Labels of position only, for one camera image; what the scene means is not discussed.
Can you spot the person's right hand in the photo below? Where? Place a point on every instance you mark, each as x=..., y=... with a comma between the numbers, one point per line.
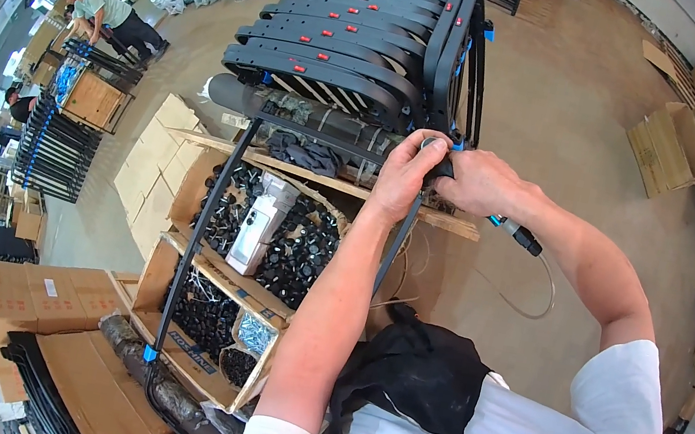
x=489, y=183

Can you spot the person's left hand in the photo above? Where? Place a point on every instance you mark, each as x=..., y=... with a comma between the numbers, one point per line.
x=399, y=181

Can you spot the person's left fingers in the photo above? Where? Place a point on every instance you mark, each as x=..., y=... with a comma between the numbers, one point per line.
x=423, y=138

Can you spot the person's right fingers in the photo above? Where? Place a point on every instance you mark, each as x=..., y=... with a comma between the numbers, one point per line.
x=457, y=170

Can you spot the black pneumatic screwdriver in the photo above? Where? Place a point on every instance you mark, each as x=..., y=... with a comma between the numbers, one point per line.
x=524, y=237

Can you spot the black metal bed frame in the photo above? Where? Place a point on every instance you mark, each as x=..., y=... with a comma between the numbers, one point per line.
x=207, y=220

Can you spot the wooden plank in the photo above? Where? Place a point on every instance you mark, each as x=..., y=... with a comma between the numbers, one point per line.
x=457, y=224

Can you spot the upright black metal frames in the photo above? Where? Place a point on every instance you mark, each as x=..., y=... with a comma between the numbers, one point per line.
x=450, y=61

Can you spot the dark grey cloth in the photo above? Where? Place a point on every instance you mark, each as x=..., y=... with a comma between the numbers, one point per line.
x=304, y=153

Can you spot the stack of black slatted frames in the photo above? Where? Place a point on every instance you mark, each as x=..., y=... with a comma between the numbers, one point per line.
x=336, y=41

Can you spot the pile of black plastic feet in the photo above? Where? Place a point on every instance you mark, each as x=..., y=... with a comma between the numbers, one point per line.
x=303, y=251

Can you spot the white phone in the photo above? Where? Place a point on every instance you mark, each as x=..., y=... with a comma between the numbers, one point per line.
x=256, y=229

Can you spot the open brown carton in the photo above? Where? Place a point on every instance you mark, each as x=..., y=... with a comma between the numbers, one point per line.
x=674, y=145

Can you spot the flat cardboard piece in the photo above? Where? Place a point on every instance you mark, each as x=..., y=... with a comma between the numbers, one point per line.
x=660, y=59

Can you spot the brown carton of feet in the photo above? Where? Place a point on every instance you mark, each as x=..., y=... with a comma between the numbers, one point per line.
x=192, y=189

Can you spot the bag of silver screws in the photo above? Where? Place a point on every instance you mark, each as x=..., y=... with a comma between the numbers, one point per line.
x=257, y=335

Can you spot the stack of flat cartons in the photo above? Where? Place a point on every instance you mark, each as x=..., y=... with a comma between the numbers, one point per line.
x=149, y=175

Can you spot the heap of small black feet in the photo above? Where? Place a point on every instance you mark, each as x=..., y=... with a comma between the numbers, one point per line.
x=205, y=314

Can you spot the bag of black parts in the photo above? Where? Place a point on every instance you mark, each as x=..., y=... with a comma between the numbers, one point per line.
x=237, y=366

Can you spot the printed brown carton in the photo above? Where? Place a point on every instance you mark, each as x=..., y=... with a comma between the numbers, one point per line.
x=202, y=369

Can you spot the black frames on bench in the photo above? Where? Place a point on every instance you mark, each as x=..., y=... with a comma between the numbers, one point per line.
x=106, y=63

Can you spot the wooden crate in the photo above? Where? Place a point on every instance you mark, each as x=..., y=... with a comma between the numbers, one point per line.
x=92, y=100

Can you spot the rack of black frames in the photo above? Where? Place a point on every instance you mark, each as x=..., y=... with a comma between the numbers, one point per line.
x=55, y=151

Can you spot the brown carton white label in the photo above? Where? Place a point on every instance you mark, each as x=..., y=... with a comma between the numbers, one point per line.
x=72, y=297

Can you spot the large brown carton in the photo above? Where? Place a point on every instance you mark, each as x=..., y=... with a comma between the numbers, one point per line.
x=94, y=388

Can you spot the heap of small brown cartons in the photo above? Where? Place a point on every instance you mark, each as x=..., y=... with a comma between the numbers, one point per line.
x=14, y=210

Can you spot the pile of black frames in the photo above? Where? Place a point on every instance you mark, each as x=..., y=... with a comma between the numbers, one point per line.
x=35, y=385

